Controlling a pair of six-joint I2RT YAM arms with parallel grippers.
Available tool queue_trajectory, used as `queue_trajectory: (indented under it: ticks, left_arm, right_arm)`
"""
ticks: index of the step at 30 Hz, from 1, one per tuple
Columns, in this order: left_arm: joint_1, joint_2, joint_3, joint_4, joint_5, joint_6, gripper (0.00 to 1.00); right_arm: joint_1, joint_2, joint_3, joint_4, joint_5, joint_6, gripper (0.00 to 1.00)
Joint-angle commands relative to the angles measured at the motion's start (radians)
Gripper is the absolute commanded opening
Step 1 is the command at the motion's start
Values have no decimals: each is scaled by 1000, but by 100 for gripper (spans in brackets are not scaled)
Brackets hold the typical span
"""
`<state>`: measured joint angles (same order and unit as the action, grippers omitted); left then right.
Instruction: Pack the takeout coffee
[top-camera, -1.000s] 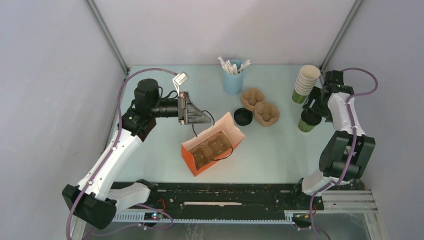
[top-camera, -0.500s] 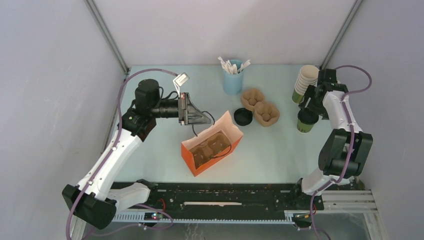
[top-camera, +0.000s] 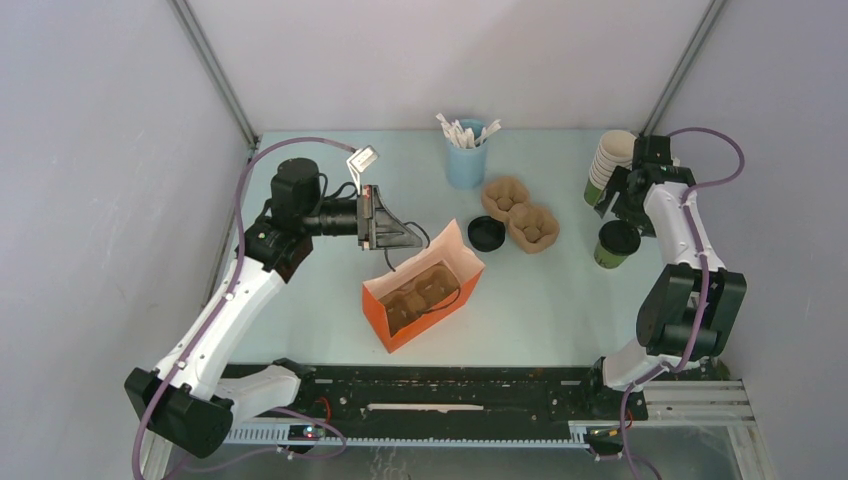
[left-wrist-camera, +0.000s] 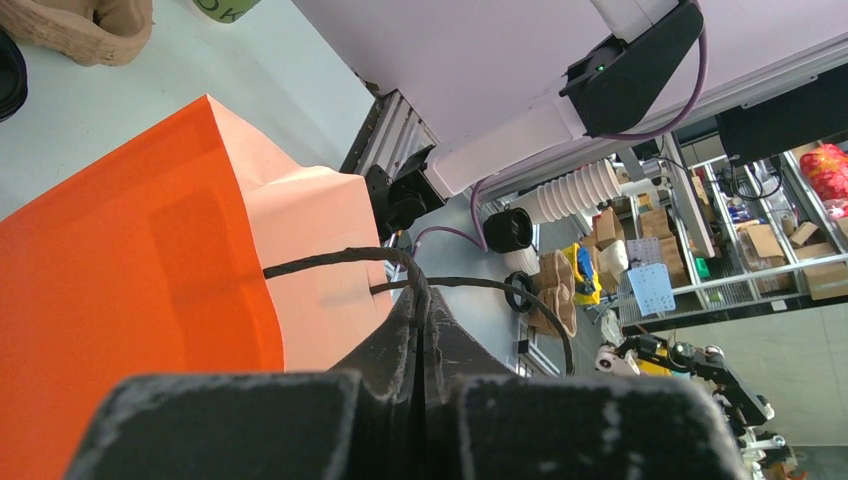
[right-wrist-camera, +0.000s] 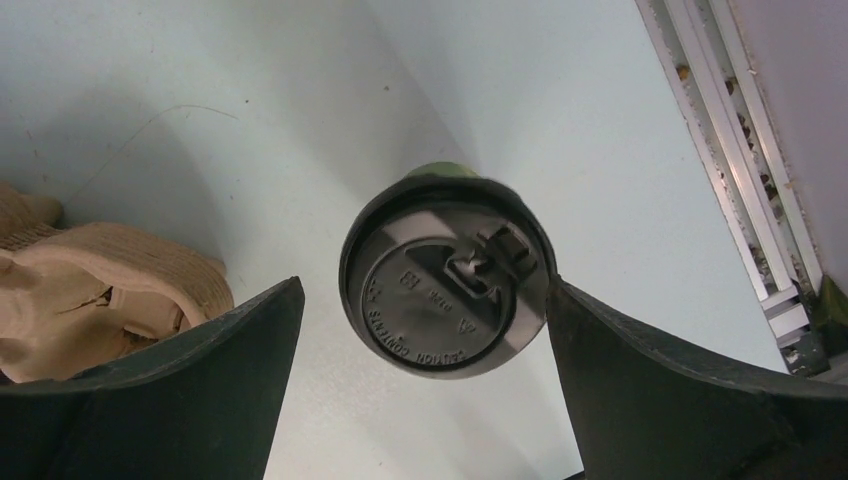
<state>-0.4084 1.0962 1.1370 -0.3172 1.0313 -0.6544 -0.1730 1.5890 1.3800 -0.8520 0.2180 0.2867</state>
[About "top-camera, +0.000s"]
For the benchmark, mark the white stir stick packets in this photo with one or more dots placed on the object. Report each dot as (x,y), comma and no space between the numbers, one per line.
(465,137)

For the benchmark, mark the brown pulp cup carrier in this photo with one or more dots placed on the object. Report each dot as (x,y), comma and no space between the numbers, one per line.
(533,227)

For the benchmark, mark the light blue holder cup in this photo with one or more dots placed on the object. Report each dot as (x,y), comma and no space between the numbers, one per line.
(465,167)

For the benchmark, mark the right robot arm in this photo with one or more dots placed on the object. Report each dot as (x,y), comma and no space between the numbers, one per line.
(690,311)

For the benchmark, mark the single brown pulp carrier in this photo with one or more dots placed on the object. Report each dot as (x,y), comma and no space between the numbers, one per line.
(434,289)

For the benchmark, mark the stack of black lids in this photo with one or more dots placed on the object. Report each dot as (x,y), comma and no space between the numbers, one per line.
(486,234)

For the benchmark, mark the stack of paper cups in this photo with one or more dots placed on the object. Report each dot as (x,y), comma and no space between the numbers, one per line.
(615,149)

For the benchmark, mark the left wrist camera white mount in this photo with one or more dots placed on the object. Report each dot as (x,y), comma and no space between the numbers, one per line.
(358,162)

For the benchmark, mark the black coffee lid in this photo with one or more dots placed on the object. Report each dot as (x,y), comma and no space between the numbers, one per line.
(619,238)

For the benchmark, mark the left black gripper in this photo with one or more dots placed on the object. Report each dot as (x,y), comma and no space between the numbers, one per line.
(377,227)

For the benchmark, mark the orange paper bag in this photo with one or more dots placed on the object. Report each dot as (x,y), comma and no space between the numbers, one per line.
(448,247)

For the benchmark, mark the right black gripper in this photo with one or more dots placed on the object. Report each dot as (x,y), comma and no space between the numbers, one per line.
(640,220)

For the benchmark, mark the green paper cup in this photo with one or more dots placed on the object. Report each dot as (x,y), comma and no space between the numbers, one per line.
(609,258)

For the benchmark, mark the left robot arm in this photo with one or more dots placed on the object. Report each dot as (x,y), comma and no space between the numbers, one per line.
(245,285)

